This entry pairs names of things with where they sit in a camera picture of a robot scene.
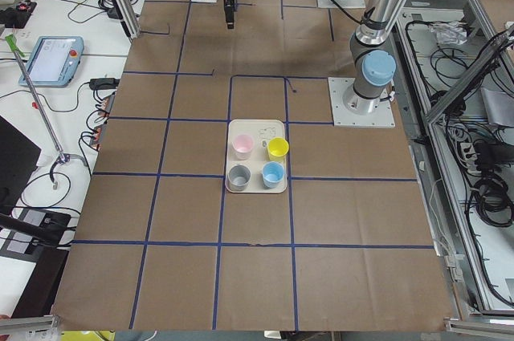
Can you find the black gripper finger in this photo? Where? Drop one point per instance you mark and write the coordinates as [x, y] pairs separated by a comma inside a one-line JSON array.
[[229, 11]]

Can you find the pink plastic cup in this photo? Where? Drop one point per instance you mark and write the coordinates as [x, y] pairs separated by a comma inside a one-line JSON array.
[[243, 145]]

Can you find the yellow plastic cup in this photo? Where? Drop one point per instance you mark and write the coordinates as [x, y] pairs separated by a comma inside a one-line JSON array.
[[277, 149]]

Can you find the grey plastic cup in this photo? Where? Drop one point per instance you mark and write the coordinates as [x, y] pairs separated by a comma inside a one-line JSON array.
[[238, 178]]

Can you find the black power adapter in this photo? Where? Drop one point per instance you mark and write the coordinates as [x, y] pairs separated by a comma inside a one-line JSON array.
[[105, 83]]

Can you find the cream plastic tray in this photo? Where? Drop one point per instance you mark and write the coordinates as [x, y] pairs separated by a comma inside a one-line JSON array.
[[262, 131]]

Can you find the teach pendant tablet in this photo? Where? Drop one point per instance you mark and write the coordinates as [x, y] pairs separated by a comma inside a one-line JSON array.
[[54, 60]]

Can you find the metal rod with stand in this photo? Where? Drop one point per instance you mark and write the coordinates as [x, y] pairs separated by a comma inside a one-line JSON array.
[[62, 156]]

